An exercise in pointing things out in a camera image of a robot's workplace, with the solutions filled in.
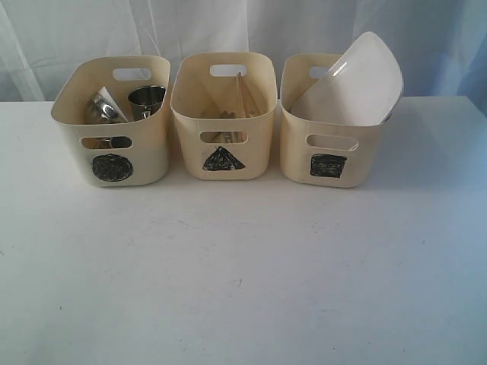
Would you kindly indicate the white square plate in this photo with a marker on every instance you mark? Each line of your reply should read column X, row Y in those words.
column 360, row 89

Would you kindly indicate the white ceramic bowl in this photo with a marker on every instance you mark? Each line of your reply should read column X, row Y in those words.
column 107, row 95

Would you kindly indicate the stainless steel bowl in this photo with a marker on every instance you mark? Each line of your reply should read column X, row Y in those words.
column 112, row 142

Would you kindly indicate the cream bin with triangle mark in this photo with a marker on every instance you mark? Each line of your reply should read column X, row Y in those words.
column 205, row 99

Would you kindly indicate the wooden chopstick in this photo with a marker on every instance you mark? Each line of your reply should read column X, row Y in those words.
column 254, row 109
column 243, row 104

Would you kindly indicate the cream bin with circle mark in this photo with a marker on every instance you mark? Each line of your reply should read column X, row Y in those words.
column 147, row 160

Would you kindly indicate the cream bin with square mark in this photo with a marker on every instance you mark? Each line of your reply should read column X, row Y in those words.
column 321, row 153

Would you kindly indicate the steel mug with band handle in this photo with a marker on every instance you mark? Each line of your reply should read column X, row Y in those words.
column 98, row 111

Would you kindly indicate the steel mug with wire handle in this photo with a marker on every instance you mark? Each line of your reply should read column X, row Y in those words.
column 146, row 101

